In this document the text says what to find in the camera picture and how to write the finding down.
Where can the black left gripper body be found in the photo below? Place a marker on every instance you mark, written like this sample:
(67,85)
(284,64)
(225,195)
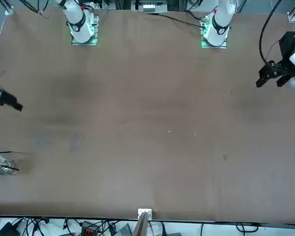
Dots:
(288,45)

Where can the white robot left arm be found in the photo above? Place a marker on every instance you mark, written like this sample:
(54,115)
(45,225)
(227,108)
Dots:
(220,24)

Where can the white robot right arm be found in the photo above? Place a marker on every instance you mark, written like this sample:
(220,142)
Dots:
(79,29)

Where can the black power adapter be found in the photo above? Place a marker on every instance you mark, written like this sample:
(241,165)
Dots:
(6,229)

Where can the white terminal block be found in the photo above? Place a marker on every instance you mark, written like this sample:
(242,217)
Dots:
(148,8)

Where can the black box with red label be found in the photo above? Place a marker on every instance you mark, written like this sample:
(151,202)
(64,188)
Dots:
(89,228)

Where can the grey power adapter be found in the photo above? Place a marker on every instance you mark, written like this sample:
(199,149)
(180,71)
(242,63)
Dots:
(125,229)

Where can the aluminium corner bracket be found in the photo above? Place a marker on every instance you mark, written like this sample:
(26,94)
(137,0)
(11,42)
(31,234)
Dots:
(291,17)
(9,11)

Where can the white table edge bracket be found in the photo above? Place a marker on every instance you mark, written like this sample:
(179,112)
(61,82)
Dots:
(145,211)

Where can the brown camera mount post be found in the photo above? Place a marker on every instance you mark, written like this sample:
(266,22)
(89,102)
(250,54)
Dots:
(140,225)

